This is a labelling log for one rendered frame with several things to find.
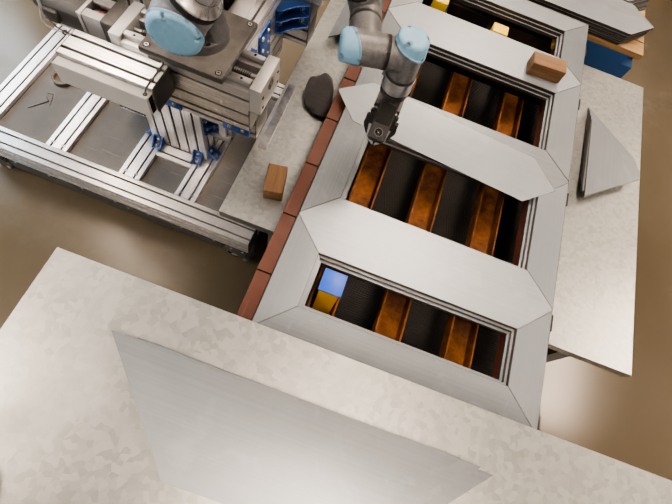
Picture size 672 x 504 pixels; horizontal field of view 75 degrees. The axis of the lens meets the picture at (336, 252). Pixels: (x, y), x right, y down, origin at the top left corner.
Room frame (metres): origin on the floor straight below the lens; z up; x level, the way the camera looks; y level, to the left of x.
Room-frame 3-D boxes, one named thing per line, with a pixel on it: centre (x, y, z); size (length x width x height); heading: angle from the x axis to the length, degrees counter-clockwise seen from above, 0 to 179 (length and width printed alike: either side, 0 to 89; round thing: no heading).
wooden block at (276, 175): (0.69, 0.26, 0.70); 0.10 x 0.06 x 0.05; 14
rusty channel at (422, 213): (1.01, -0.20, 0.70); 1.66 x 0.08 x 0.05; 2
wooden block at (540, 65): (1.45, -0.42, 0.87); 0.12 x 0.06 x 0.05; 97
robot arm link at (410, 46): (0.84, 0.03, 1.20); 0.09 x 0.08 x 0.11; 108
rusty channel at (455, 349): (1.02, -0.41, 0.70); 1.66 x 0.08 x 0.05; 2
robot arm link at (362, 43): (0.83, 0.13, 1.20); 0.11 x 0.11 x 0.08; 18
